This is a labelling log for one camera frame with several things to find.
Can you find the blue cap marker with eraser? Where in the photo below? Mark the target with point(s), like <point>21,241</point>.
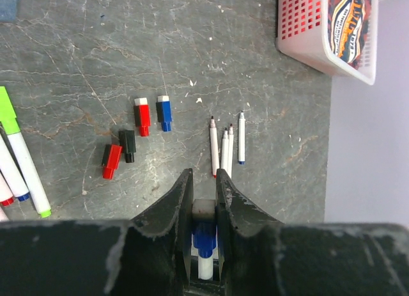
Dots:
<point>204,235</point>

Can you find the black marker cap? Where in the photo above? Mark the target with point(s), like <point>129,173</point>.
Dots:
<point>127,142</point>

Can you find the white plastic basket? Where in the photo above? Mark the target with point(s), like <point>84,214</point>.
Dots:
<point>312,48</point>

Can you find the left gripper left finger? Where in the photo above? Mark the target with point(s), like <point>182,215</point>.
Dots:
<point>146,255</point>

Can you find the blue cloth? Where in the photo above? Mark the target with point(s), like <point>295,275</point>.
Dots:
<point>8,10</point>

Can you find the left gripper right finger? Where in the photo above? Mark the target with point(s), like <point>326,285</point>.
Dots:
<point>259,255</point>

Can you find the red cap marker with eraser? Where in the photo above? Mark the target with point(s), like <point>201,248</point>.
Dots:
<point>230,149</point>

